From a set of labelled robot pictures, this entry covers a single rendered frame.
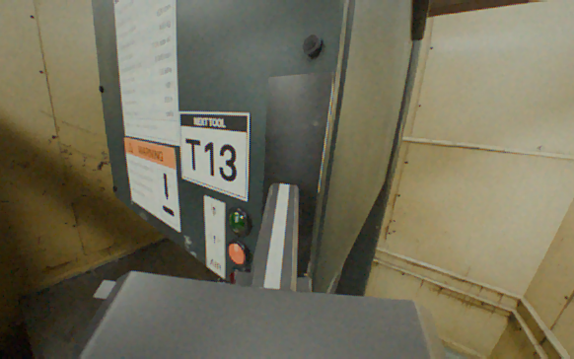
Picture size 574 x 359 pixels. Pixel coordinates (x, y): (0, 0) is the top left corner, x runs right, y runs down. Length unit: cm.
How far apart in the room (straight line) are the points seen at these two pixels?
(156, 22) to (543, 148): 128
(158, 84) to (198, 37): 8
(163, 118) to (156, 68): 5
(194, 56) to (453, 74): 111
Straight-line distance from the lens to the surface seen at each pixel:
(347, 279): 102
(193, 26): 22
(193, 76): 21
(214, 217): 20
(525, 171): 123
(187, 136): 21
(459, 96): 117
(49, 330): 151
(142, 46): 31
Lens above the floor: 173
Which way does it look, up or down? 15 degrees down
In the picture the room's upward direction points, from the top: 5 degrees clockwise
